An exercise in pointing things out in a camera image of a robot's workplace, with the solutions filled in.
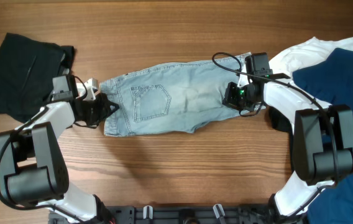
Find white t-shirt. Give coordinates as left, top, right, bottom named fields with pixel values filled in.
left=270, top=37, right=353, bottom=95

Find dark blue t-shirt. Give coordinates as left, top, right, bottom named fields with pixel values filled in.
left=292, top=49, right=353, bottom=223

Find light blue denim shorts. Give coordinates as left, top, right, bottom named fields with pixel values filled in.
left=100, top=54, right=248, bottom=137

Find black garment under pile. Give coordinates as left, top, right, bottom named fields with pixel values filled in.
left=268, top=107, right=295, bottom=181

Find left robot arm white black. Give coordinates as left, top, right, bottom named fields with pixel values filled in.
left=0, top=75, right=119, bottom=223

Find folded black garment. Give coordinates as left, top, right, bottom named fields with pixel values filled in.
left=0, top=33, right=75, bottom=123

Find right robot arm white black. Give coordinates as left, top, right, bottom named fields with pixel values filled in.
left=222, top=72, right=353, bottom=223

